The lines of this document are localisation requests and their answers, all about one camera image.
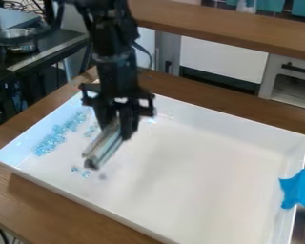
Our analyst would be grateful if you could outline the white tray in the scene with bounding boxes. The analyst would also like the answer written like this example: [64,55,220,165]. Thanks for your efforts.
[0,91,305,244]

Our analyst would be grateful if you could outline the silver pot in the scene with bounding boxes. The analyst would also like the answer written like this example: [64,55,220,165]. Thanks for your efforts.
[0,27,40,54]

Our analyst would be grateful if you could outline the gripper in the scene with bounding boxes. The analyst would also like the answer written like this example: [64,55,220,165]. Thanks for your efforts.
[77,57,158,141]

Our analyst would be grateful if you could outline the black table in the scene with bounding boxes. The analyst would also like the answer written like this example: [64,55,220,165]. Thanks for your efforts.
[0,6,92,132]

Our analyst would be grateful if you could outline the wooden counter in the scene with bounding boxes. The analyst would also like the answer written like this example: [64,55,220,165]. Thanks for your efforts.
[128,0,305,63]

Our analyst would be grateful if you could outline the grey bar tool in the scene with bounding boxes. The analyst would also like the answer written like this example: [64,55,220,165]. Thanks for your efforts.
[81,122,128,171]

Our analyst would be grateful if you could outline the pile of blue bits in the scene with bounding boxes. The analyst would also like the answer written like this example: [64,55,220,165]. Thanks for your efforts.
[70,164,94,180]
[32,108,102,158]

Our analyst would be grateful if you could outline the white cabinet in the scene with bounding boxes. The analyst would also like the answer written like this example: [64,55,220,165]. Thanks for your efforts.
[135,27,305,112]

